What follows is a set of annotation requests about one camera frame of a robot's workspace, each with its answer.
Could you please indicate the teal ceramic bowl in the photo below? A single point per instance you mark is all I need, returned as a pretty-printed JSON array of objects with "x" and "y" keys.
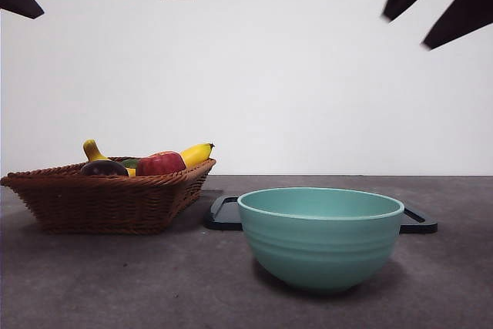
[{"x": 319, "y": 248}]

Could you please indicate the red apple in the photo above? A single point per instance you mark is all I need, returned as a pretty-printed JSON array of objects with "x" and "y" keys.
[{"x": 161, "y": 163}]

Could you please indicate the black rectangular tray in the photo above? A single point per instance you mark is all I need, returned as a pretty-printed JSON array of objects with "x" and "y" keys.
[{"x": 223, "y": 217}]

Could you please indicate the brown wicker basket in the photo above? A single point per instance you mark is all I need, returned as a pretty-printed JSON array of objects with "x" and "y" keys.
[{"x": 96, "y": 205}]

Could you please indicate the yellow banana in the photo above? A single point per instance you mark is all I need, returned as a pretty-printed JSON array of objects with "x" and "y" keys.
[{"x": 196, "y": 153}]

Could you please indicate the green fruit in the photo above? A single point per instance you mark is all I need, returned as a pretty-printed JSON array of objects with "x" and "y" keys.
[{"x": 130, "y": 163}]

